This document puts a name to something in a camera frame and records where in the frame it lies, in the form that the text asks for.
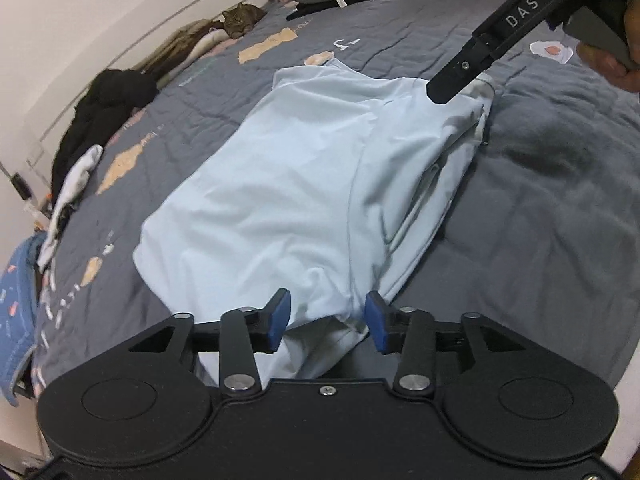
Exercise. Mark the black hairbrush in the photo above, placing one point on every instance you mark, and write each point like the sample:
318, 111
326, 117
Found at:
20, 185

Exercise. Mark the blue printed pillow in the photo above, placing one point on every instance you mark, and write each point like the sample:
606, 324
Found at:
17, 320

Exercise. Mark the white mattress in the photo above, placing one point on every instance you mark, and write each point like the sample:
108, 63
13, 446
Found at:
630, 410

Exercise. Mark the grey printed bed quilt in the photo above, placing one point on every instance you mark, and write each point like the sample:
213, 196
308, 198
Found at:
525, 210

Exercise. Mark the white and grey garment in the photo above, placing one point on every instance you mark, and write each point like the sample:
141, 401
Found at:
75, 180

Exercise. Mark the white headboard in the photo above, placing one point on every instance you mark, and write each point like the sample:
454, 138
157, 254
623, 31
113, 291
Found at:
125, 25

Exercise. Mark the light blue hooded jacket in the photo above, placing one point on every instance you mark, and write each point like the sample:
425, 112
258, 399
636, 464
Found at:
300, 185

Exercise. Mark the tabby cat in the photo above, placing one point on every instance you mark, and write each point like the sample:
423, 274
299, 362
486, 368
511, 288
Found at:
242, 20

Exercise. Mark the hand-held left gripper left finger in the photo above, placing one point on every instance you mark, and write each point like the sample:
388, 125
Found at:
277, 320

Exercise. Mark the black puffer jacket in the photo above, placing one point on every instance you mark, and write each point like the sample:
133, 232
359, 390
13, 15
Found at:
100, 115

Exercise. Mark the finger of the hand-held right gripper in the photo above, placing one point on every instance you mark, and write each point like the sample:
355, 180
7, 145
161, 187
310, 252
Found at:
500, 25

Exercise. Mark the folded brown blankets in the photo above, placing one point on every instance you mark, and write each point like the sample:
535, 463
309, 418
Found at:
185, 42

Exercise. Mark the person's right hand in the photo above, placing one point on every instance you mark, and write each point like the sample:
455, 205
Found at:
610, 67

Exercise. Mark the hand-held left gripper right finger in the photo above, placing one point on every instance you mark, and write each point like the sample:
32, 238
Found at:
377, 322

